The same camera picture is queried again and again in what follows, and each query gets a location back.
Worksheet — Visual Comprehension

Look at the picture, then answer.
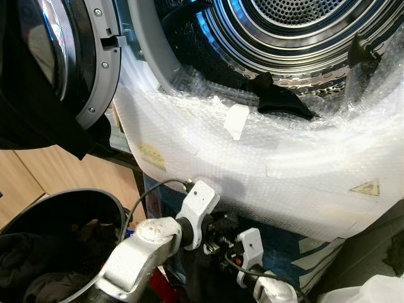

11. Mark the white front-load washing machine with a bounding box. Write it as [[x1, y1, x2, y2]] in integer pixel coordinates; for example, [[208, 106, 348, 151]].
[[95, 0, 404, 244]]

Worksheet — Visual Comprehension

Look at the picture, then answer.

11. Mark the dark clothes pile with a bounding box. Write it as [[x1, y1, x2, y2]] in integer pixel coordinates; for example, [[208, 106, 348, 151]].
[[0, 220, 109, 303]]

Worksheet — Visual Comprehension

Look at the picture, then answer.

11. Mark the yellow rectangular label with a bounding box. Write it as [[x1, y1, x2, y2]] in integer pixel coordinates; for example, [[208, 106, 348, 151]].
[[137, 142, 167, 170]]

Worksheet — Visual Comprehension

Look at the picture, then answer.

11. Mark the white tape piece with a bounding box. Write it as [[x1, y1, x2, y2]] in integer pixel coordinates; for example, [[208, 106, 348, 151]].
[[224, 104, 251, 141]]

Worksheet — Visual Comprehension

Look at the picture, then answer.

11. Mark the clear bubble wrap sheet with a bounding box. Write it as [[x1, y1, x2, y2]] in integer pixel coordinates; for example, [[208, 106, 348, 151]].
[[114, 25, 404, 244]]

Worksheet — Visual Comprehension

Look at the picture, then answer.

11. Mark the white plastic bag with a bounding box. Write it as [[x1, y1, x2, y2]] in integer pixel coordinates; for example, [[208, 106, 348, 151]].
[[314, 274, 404, 303]]

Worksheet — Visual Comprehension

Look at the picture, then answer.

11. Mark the large black garment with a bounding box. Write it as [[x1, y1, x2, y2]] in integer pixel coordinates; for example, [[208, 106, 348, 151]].
[[247, 71, 316, 121]]

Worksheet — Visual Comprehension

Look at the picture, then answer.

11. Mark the yellow triangle warning sticker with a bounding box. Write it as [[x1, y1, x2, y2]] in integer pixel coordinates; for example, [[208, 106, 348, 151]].
[[350, 180, 381, 197]]

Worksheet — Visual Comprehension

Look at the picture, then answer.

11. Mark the black round laundry basket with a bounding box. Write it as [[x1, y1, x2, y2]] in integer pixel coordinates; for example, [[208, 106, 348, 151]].
[[0, 187, 131, 303]]

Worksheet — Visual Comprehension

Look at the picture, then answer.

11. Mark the perforated steel washer drum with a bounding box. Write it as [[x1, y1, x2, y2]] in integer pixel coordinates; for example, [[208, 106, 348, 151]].
[[201, 0, 387, 97]]

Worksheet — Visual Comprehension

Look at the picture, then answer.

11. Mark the small black garment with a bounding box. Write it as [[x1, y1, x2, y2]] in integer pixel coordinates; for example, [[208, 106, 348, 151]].
[[347, 33, 383, 68]]

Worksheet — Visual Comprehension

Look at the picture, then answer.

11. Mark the black glass washer door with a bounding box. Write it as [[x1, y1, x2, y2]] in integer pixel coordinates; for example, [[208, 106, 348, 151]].
[[0, 0, 126, 160]]

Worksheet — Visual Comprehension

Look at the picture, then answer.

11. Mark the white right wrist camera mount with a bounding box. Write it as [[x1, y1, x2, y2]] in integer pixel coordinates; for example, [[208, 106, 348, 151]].
[[235, 227, 265, 288]]

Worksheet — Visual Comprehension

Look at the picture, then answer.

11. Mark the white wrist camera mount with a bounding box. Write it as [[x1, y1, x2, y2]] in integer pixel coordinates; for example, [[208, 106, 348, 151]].
[[178, 180, 221, 251], [235, 227, 265, 288]]

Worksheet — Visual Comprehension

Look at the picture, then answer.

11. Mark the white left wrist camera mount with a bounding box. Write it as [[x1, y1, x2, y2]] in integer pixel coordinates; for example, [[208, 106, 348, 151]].
[[178, 180, 221, 251]]

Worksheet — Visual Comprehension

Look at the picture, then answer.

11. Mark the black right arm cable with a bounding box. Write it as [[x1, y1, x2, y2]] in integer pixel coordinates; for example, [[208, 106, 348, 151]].
[[221, 251, 311, 303]]

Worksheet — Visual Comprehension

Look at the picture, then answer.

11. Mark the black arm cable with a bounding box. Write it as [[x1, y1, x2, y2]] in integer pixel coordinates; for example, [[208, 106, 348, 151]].
[[119, 178, 191, 242], [221, 251, 311, 303]]

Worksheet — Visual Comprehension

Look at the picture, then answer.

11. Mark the red plastic frame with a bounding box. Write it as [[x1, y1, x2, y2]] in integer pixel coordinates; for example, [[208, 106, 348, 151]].
[[148, 268, 181, 303]]

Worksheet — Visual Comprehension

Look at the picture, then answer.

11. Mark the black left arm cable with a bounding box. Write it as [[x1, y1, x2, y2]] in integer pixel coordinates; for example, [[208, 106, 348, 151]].
[[119, 178, 191, 242]]

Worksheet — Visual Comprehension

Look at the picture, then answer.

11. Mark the black wall plug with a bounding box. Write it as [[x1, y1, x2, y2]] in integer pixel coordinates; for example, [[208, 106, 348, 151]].
[[384, 232, 404, 276]]

